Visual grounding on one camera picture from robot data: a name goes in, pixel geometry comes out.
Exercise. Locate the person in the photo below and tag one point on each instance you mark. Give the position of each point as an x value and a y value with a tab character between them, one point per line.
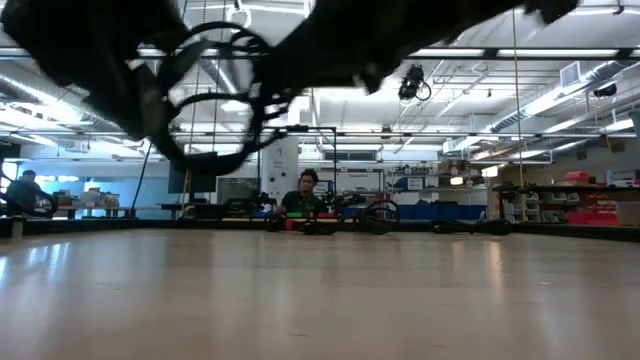
25	192
302	200

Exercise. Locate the long work table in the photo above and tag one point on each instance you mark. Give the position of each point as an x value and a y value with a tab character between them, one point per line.
100	209

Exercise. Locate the shelf with red bins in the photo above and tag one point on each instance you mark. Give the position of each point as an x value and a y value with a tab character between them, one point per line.
575	202

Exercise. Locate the white wall board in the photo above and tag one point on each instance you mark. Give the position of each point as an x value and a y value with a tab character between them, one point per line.
357	181

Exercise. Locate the black wall monitor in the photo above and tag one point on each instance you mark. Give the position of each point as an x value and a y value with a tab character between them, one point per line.
192	182

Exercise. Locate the row of blue bins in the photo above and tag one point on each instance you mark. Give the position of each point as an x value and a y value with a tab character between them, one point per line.
440	211

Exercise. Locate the black rig camera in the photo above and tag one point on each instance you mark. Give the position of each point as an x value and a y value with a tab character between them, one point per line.
412	82

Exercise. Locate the white column with devices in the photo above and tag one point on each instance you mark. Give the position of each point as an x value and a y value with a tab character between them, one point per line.
280	170

